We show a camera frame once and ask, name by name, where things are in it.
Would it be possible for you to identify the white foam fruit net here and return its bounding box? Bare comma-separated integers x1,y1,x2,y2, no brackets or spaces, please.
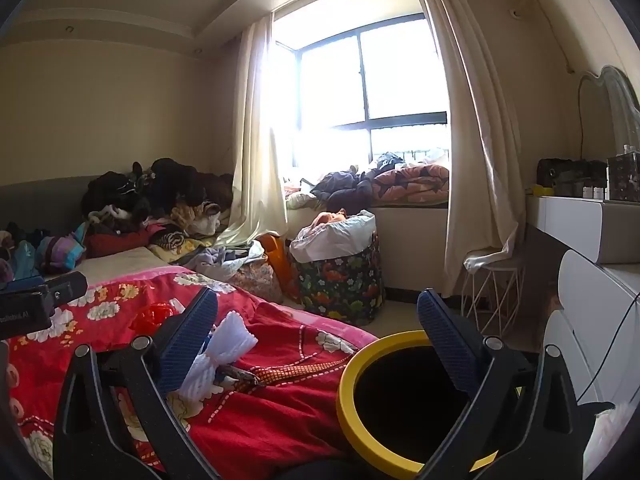
179,310,259,402

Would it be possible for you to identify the pale lavender shirt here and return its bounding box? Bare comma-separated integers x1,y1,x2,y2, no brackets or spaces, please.
189,240,267,281

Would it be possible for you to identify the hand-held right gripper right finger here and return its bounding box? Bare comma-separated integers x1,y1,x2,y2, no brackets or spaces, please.
416,287,588,480

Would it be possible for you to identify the white drawer cabinet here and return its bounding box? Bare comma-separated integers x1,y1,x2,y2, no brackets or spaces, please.
542,247,640,461

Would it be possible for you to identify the pink floral fabric bag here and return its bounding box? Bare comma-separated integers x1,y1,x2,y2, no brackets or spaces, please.
230,255,284,306

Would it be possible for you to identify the light blue garment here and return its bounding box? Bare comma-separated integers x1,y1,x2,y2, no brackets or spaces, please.
9,239,42,282

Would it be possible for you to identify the white dressing table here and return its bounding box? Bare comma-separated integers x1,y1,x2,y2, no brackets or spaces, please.
525,192,640,266

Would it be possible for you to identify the red plastic wrapper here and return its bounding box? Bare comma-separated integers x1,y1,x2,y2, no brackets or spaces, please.
134,302,176,332

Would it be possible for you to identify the bright orange bag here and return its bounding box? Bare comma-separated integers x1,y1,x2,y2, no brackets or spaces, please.
257,233,301,303

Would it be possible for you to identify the dinosaur print fabric basket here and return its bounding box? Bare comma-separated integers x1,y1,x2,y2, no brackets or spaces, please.
290,232,387,326

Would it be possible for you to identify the yellow rimmed black bin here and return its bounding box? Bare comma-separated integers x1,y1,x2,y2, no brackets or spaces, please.
336,330,501,480

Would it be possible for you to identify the dark camouflage bag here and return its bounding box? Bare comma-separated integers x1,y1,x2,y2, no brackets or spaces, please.
536,157,609,197

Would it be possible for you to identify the white wire stool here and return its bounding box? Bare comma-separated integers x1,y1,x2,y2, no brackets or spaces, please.
460,255,527,339

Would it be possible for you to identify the dark red folded garment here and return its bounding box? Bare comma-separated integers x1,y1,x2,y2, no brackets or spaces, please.
84,229,153,259

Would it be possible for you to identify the pile of dark clothes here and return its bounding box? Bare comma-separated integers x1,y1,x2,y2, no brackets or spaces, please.
80,157,236,241

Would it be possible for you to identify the grey bed headboard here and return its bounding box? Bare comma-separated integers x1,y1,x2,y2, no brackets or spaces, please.
0,175,103,243

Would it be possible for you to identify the dark framed window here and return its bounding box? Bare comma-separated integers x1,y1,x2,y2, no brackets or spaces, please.
272,10,451,172

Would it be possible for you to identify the pale orange plastic bag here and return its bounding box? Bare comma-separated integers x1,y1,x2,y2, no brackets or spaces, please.
311,208,347,227

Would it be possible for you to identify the pale crumpled cloth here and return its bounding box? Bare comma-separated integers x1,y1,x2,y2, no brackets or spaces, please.
284,184,322,212

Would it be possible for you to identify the thin black cable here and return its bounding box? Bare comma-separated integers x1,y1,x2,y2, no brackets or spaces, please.
575,294,640,407

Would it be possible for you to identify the purple striped garment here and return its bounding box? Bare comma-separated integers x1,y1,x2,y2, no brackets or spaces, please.
37,230,90,275

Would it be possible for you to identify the white plastic liner bag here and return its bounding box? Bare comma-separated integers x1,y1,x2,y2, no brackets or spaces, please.
290,210,377,264

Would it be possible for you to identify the dark puffer jacket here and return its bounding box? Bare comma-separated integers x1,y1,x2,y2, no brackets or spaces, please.
312,170,382,207

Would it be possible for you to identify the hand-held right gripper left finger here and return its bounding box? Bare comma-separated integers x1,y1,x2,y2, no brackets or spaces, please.
52,287,221,480

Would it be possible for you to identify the beige bed sheet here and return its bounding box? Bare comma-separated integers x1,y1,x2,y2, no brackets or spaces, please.
44,246,193,283

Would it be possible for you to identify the wavy edged mirror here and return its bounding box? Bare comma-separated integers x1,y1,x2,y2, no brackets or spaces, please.
577,65,640,162

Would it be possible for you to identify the cream curtain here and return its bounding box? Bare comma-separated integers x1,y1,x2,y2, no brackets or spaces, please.
410,0,527,297
215,14,292,250

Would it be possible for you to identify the red floral blanket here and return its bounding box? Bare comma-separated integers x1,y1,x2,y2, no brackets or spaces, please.
7,265,381,480

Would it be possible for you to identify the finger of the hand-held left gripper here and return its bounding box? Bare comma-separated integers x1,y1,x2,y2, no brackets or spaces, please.
42,271,89,309

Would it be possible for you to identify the orange star print quilt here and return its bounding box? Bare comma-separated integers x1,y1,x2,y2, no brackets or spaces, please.
370,162,451,207

